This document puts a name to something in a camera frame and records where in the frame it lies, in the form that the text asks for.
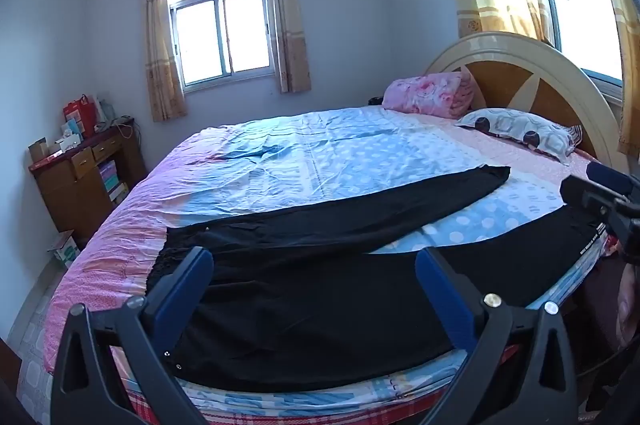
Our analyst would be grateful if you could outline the black pants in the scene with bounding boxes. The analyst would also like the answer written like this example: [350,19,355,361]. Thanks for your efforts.
[145,165,610,393]

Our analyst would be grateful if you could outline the folded pink blanket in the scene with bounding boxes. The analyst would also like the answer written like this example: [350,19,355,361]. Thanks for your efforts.
[382,72,485,120]

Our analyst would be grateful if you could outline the sliding window with white frame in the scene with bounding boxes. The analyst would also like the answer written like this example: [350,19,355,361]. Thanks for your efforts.
[166,0,279,94]

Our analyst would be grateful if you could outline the stack of books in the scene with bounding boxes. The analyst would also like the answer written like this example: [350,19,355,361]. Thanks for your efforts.
[98,160,130,205]

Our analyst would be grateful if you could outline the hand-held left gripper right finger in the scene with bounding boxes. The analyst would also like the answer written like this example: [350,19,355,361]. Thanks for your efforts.
[415,247,581,425]

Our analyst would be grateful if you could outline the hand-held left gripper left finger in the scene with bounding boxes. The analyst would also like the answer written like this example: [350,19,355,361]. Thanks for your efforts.
[50,246,215,425]

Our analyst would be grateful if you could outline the red gift bag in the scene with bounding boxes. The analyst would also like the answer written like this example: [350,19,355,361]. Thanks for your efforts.
[63,94,97,139]

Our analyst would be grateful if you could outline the wooden desk with drawers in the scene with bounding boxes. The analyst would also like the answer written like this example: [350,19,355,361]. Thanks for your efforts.
[28,117,149,247]

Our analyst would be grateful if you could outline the open brown cardboard box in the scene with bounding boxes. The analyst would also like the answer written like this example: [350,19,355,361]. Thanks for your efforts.
[28,137,62,164]

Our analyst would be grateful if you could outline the cardboard box with green print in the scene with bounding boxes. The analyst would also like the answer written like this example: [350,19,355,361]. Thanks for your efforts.
[47,230,81,269]

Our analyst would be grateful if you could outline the peach patterned curtain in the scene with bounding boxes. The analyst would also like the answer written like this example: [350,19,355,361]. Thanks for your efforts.
[263,0,312,95]
[143,0,189,123]

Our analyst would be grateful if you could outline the cream and wood headboard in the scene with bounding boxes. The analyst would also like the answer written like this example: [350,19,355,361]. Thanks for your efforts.
[424,31,632,173]

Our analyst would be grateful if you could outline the bed with blue pink sheet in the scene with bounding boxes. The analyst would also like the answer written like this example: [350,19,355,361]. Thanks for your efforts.
[42,105,632,425]

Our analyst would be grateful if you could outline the patterned white pillow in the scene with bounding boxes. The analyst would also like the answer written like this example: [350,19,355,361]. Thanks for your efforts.
[455,108,584,166]

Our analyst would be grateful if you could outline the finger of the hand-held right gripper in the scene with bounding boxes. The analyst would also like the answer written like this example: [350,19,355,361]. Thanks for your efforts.
[559,176,629,220]
[586,162,640,200]

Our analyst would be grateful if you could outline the person's right hand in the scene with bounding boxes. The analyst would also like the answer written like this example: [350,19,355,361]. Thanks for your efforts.
[618,264,640,346]

